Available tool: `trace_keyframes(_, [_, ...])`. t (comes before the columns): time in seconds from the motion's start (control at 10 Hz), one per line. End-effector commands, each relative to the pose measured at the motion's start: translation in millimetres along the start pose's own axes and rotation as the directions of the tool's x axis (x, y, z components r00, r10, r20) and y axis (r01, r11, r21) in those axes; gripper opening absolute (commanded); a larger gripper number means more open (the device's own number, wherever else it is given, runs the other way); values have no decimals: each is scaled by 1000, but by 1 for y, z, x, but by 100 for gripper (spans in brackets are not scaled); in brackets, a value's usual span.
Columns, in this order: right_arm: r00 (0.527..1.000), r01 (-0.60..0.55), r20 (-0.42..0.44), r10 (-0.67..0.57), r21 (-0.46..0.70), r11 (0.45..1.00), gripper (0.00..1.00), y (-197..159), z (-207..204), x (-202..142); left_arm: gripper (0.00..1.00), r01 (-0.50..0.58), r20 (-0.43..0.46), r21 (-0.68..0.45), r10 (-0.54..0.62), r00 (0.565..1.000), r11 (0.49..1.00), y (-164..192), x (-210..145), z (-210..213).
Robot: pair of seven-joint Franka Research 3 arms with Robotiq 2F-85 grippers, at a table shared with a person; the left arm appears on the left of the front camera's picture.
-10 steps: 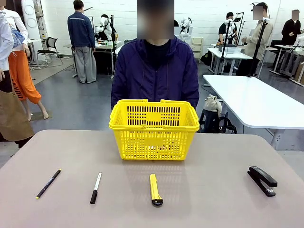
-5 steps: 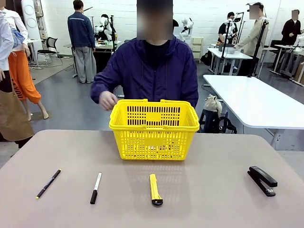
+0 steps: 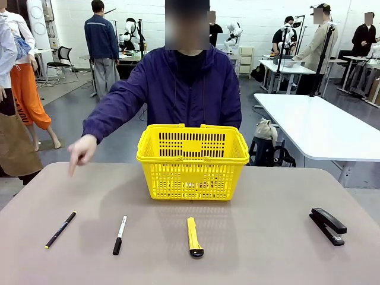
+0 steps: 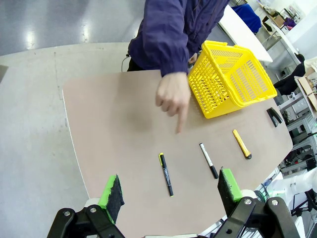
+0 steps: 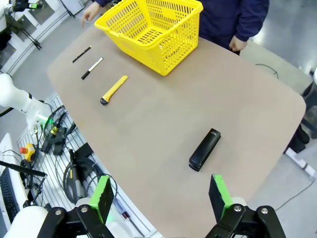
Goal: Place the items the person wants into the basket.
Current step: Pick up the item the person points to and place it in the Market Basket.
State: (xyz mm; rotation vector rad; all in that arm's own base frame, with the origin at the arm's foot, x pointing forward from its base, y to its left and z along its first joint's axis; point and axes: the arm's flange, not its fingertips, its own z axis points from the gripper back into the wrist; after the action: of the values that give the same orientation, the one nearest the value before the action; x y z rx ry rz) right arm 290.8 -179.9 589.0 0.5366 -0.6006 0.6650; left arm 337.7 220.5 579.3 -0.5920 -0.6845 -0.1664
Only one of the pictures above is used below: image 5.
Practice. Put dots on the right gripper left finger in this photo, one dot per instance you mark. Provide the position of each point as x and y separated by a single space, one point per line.
105 196

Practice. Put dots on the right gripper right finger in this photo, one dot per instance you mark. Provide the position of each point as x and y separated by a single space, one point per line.
218 196

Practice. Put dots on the black pen yellow tip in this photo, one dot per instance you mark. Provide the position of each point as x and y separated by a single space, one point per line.
81 54

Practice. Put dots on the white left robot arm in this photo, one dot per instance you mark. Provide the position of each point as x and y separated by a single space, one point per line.
17 99

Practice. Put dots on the person's right forearm purple sleeve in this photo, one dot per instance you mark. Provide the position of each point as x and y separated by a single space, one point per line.
106 2

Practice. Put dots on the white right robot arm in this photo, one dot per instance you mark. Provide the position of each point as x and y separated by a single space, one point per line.
27 220

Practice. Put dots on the yellow plastic shopping basket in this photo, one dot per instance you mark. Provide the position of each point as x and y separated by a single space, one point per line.
158 49

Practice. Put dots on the person in purple jacket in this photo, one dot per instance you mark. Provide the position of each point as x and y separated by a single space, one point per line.
223 17

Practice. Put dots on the person's left hand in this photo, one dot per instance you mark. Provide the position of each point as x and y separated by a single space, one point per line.
237 44

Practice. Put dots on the person's right hand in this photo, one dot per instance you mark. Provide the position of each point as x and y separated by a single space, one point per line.
90 12

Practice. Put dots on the black stapler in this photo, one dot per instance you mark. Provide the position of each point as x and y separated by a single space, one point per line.
204 150

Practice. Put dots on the black power adapter box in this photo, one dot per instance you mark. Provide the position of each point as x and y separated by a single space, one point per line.
83 151

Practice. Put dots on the black rod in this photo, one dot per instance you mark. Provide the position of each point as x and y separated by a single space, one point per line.
22 168

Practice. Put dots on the yellow red emergency stop button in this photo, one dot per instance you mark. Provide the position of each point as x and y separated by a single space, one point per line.
27 151

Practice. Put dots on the black keyboard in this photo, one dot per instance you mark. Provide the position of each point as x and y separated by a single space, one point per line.
8 196

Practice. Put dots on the yellow utility knife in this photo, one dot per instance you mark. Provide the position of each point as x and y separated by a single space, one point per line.
114 90

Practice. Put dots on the white marker black cap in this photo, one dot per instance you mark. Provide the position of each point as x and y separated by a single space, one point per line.
92 68

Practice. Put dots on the black tripod stand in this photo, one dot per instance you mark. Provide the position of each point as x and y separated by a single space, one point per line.
31 37

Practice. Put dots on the white slotted base plate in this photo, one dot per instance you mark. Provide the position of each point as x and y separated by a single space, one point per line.
52 178

